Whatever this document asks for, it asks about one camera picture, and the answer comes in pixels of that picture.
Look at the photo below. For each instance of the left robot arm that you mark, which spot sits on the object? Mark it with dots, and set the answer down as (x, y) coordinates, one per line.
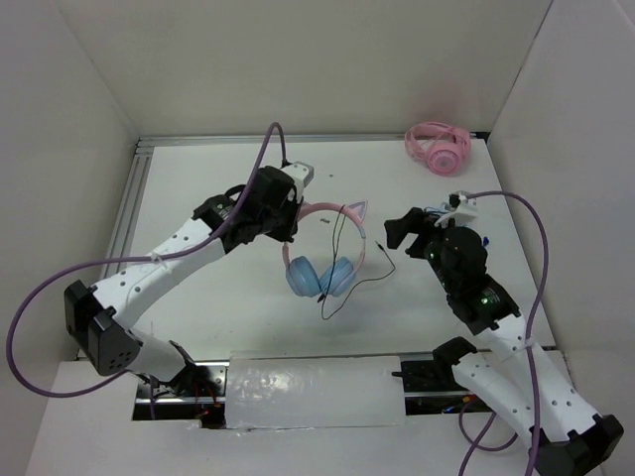
(102, 318)

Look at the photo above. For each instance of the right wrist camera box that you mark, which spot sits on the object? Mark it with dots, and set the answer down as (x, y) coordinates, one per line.
(458, 210)

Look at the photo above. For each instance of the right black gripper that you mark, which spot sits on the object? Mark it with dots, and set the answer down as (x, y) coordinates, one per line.
(415, 220)

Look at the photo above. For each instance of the pink round headphones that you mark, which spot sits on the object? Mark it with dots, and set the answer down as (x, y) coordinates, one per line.
(442, 148)

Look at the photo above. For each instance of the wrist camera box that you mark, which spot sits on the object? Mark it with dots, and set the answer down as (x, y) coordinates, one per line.
(458, 210)
(302, 174)

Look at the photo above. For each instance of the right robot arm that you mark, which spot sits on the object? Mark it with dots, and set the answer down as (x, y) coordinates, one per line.
(564, 434)

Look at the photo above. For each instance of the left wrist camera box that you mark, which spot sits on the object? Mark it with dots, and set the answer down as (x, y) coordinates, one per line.
(302, 174)

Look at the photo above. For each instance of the pink blue cat-ear headphones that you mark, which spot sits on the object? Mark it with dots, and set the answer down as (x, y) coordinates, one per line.
(326, 272)

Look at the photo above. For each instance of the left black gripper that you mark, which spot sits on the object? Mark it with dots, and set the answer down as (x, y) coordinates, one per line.
(294, 207)

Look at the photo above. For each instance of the shiny foil sheet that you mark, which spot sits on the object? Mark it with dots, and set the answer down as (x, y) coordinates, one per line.
(314, 393)

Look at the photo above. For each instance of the aluminium frame rail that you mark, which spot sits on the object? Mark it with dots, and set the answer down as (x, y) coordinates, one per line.
(242, 305)

